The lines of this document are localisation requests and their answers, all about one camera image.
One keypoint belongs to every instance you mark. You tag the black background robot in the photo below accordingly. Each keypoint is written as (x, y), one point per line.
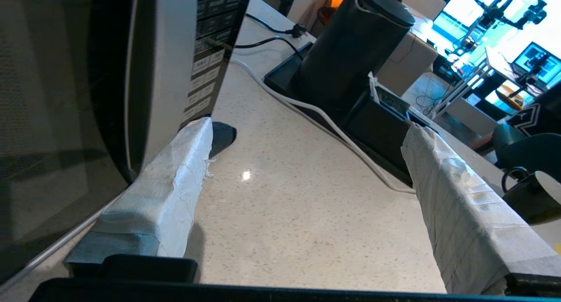
(495, 12)

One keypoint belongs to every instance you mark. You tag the computer monitor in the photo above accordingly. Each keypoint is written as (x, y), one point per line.
(539, 63)

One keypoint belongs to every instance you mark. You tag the silver microwave oven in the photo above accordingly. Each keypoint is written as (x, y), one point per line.
(214, 39)

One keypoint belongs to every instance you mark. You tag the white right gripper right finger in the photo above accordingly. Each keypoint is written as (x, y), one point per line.
(469, 223)

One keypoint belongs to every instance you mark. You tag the black mug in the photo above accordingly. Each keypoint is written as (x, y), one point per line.
(534, 201)

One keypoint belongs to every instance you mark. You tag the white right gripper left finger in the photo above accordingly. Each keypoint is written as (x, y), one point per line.
(166, 197)

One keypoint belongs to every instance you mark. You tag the black open box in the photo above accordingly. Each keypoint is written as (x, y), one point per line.
(377, 131)

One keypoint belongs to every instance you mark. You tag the teal chair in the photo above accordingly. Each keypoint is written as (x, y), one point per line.
(534, 153)

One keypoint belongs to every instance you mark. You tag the white metal-legged table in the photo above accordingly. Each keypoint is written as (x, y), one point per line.
(464, 80)

